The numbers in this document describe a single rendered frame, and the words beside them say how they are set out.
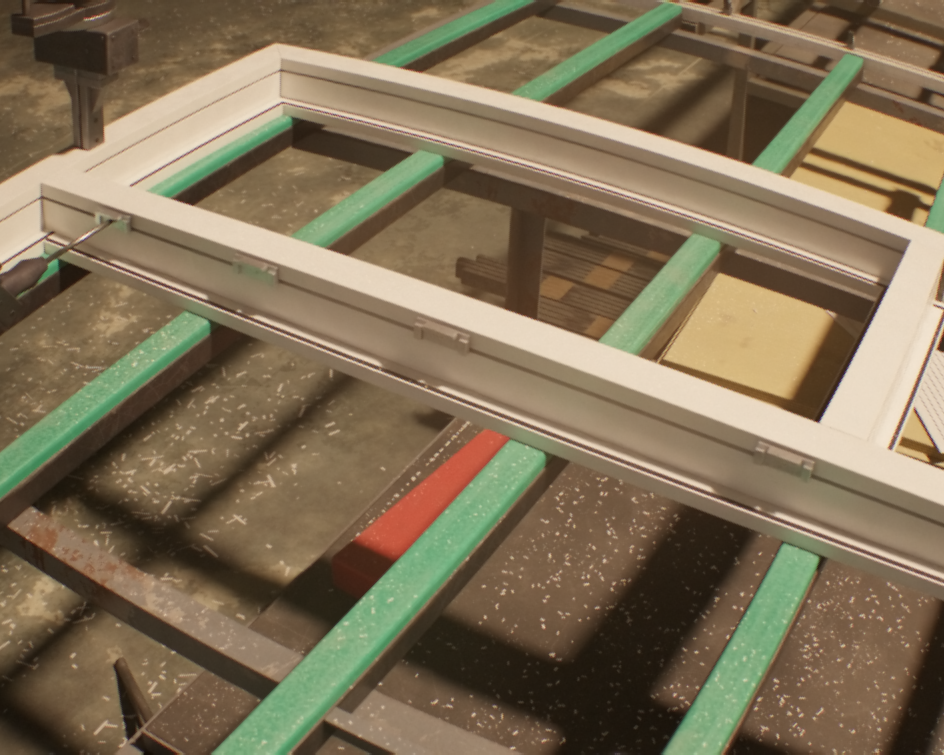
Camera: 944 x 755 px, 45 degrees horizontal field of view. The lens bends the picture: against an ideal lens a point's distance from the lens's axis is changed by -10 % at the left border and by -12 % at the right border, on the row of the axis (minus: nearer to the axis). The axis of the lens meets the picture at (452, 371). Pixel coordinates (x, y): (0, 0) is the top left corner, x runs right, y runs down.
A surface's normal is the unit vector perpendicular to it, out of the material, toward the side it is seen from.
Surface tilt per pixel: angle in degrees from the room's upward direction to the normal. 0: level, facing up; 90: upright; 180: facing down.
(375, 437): 0
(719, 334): 0
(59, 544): 0
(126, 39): 90
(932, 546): 90
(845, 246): 90
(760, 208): 90
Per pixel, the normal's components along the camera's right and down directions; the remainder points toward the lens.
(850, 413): 0.04, -0.83
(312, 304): -0.52, 0.47
